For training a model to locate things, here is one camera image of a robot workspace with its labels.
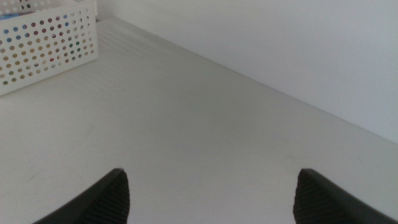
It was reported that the white perforated plastic basket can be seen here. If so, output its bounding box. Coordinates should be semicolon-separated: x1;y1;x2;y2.
0;0;100;96

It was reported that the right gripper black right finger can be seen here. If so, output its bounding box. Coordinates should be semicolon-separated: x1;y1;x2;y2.
292;168;398;224

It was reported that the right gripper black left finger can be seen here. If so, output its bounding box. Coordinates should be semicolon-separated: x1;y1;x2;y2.
32;168;131;224

